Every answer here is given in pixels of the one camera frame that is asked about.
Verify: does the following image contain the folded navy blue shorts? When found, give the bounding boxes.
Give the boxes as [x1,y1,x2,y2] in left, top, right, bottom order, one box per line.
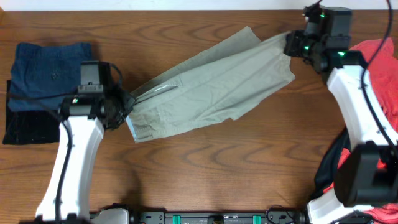
[10,42,93,110]

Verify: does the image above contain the folded black corduroy garment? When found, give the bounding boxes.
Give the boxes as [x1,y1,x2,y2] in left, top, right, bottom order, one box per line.
[2,99,60,145]

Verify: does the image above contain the red cloth garment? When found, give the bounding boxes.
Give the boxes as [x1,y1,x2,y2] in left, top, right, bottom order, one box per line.
[323,37,398,224]

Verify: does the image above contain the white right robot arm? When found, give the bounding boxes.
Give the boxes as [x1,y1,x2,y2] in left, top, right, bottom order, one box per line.
[284,30,397,223]

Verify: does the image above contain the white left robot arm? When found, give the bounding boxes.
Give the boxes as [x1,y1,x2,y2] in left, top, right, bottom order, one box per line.
[32,85,134,223]

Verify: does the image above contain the khaki shorts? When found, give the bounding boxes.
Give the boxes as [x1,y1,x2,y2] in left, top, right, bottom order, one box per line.
[127,27,295,142]

